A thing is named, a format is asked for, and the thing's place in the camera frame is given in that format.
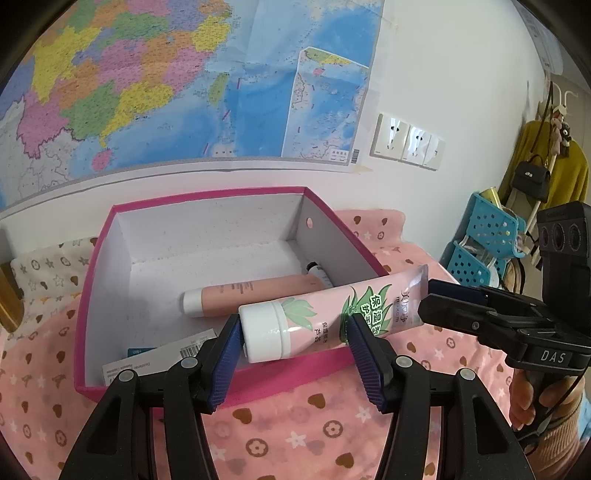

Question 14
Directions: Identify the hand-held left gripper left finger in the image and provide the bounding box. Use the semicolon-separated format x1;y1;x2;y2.
58;315;245;480

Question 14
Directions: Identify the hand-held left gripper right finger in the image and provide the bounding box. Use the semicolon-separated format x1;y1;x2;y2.
345;313;532;480

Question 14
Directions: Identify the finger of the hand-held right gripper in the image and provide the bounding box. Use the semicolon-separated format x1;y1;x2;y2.
417;294;526;345
427;278;546;320

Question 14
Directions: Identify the pink aloe print tube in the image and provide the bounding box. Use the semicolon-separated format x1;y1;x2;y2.
238;265;430;363

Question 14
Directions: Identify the peach tube with white cap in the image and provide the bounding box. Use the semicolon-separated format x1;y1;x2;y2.
182;273;326;318

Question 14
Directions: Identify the white and blue medicine box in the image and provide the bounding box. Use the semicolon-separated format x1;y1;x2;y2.
102;328;218;386

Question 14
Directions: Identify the small white tube black cap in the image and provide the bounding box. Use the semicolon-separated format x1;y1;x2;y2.
305;261;334;290

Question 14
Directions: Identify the pink cardboard box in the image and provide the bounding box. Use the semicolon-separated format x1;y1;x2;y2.
74;186;398;407

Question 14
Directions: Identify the person's right forearm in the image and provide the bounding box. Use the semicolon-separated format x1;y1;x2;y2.
526;392;591;480

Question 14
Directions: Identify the person's right hand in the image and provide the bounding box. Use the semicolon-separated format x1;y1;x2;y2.
509;368;581;433

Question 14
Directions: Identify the blue perforated plastic rack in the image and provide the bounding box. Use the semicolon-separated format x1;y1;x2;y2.
438;191;527;287

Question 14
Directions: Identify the pink printed cloth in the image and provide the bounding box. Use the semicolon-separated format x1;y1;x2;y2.
0;210;513;480

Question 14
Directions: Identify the black handbag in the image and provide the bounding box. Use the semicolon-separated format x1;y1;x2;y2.
512;154;552;204

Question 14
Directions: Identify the yellow hanging coat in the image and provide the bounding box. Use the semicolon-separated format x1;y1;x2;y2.
501;120;591;208

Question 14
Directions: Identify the white coat rack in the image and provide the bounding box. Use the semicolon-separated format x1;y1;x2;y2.
544;78;579;121

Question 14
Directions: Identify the cream star print cloth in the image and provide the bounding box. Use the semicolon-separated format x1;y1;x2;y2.
9;237;100;324

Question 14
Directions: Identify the gold metal tumbler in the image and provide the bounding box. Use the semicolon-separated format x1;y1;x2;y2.
0;263;24;333

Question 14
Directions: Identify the white wall socket panel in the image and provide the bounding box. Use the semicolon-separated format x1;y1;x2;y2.
402;124;431;165
425;134;447;172
372;113;410;160

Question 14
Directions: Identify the colourful wall map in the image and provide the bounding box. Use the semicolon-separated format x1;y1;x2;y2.
0;0;386;208

